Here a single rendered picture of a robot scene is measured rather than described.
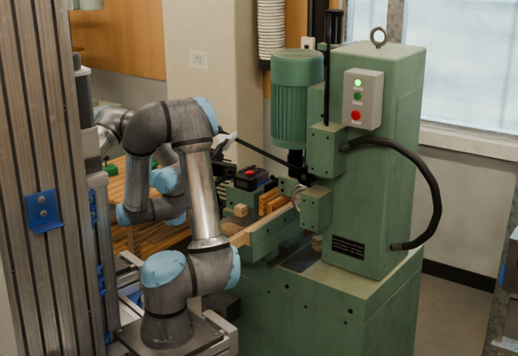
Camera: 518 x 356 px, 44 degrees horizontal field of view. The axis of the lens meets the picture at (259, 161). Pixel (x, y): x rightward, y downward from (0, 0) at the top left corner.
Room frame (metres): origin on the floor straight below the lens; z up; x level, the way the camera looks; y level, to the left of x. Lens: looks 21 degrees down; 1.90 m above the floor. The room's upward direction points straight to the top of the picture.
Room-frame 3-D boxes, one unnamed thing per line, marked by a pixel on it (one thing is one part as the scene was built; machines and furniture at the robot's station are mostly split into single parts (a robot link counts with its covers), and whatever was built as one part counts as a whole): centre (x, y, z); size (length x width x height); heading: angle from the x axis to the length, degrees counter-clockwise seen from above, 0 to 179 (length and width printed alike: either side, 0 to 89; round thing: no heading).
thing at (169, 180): (1.86, 0.27, 1.12); 0.11 x 0.08 x 0.09; 143
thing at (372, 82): (1.78, -0.30, 1.40); 0.10 x 0.06 x 0.16; 53
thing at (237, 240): (2.02, -0.08, 0.92); 0.60 x 0.02 x 0.04; 143
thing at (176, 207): (1.86, 0.29, 1.03); 0.11 x 0.08 x 0.11; 113
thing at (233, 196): (2.20, 0.03, 0.91); 0.15 x 0.14 x 0.09; 143
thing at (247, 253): (2.15, -0.04, 0.87); 0.61 x 0.30 x 0.06; 143
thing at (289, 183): (2.08, -0.14, 0.99); 0.14 x 0.07 x 0.09; 53
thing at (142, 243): (3.35, 0.69, 0.32); 0.66 x 0.57 x 0.64; 144
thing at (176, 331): (1.49, 0.26, 0.87); 0.15 x 0.15 x 0.10
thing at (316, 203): (1.85, -0.18, 1.02); 0.09 x 0.07 x 0.12; 143
